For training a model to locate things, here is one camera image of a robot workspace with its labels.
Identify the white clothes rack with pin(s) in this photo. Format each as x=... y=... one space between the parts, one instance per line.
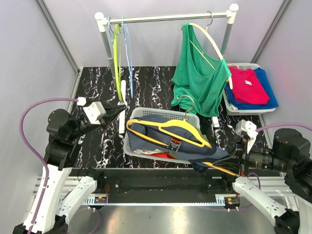
x=230 y=14

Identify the green tank top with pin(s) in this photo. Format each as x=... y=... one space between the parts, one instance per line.
x=199 y=79

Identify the blue folded shirt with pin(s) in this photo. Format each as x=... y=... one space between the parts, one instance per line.
x=262 y=77

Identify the white camisole top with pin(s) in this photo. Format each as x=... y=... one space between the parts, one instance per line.
x=145 y=152

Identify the lime green hanger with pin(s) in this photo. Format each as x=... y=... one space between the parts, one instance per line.
x=117 y=58

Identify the red tank top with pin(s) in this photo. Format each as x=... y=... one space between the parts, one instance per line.
x=162 y=155

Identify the white plastic basket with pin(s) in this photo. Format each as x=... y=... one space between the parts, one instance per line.
x=169 y=114

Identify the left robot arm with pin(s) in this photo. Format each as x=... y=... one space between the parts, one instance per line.
x=49 y=213

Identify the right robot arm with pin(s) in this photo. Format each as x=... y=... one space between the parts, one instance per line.
x=290 y=156

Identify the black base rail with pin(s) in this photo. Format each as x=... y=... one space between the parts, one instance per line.
x=161 y=187

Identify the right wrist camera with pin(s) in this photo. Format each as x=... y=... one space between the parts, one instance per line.
x=247 y=130

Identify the white side basket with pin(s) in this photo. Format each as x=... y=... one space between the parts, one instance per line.
x=231 y=108

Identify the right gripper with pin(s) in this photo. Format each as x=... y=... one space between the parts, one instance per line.
x=235 y=162

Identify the pink folded shirt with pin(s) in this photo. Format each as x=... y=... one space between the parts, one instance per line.
x=247 y=88

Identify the light blue wire hanger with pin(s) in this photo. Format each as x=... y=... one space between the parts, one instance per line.
x=112 y=42

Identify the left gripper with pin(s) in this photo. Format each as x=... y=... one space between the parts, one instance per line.
x=110 y=109

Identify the navy blue tank top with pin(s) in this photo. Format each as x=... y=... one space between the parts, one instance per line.
x=177 y=137

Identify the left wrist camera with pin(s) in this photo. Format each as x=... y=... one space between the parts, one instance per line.
x=94 y=112

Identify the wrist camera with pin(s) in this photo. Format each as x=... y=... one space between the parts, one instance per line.
x=247 y=130
x=94 y=112

